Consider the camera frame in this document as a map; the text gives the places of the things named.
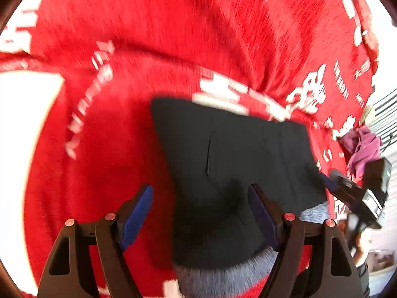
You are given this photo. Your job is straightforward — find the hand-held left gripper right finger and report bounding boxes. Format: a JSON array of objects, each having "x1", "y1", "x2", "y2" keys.
[{"x1": 247, "y1": 183, "x2": 364, "y2": 298}]

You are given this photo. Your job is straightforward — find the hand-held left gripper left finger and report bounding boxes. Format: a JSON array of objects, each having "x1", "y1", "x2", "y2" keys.
[{"x1": 37, "y1": 185, "x2": 154, "y2": 298}]

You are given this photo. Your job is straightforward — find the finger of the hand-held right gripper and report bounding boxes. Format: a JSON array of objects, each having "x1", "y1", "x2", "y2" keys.
[{"x1": 319, "y1": 169, "x2": 345, "y2": 198}]

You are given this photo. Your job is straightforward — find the black pants with patterned waistband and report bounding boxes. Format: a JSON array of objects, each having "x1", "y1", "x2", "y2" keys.
[{"x1": 150, "y1": 97, "x2": 331, "y2": 298}]

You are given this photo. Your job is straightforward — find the person's right forearm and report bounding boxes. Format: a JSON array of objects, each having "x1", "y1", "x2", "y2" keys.
[{"x1": 344, "y1": 216, "x2": 370, "y2": 268}]

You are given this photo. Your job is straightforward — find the purple cloth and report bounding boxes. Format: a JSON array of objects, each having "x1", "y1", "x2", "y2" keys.
[{"x1": 339, "y1": 126, "x2": 384, "y2": 183}]

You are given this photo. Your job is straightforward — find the white plastic tub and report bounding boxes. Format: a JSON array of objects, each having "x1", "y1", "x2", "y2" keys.
[{"x1": 367, "y1": 248, "x2": 397, "y2": 296}]

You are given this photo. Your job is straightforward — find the red printed blanket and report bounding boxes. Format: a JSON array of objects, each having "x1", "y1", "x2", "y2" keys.
[{"x1": 0, "y1": 0, "x2": 381, "y2": 298}]

